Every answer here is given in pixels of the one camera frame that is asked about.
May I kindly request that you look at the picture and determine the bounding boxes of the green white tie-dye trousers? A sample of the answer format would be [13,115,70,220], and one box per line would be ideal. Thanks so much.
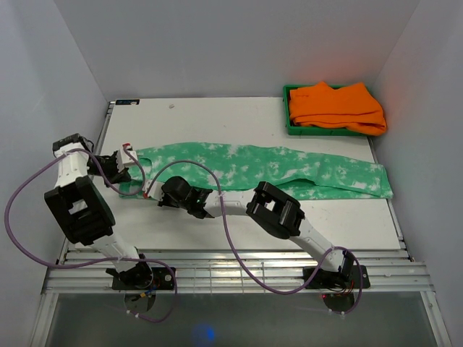
[119,142,393,201]

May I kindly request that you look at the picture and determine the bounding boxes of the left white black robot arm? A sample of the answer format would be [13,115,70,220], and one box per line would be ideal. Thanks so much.
[44,133,153,289]

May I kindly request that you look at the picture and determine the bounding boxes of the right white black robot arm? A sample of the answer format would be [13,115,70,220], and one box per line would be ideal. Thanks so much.
[158,176,364,291]

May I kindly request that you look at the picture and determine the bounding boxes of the orange folded trousers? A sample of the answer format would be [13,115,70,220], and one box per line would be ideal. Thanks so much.
[288,82,387,136]

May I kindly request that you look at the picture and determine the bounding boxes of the black label sticker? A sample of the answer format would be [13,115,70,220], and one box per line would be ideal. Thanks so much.
[115,99,140,106]

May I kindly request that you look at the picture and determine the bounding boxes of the green plastic tray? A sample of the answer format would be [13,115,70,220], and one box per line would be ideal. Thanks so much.
[282,85,364,137]

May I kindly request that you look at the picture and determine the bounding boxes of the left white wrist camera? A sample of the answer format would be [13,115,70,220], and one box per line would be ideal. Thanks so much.
[116,142,138,171]

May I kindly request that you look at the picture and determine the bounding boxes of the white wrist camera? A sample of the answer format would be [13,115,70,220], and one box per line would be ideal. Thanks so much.
[143,180,163,202]
[116,142,138,171]

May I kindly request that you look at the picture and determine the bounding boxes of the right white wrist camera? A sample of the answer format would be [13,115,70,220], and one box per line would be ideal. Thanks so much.
[143,180,163,202]

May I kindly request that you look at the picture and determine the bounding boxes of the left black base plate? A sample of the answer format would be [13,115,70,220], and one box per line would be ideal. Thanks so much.
[106,267,175,291]

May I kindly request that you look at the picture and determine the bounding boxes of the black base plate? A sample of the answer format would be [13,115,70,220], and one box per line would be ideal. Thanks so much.
[305,265,371,291]
[106,267,175,291]

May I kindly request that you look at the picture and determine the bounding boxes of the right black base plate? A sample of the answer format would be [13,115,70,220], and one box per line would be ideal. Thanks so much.
[305,265,371,291]

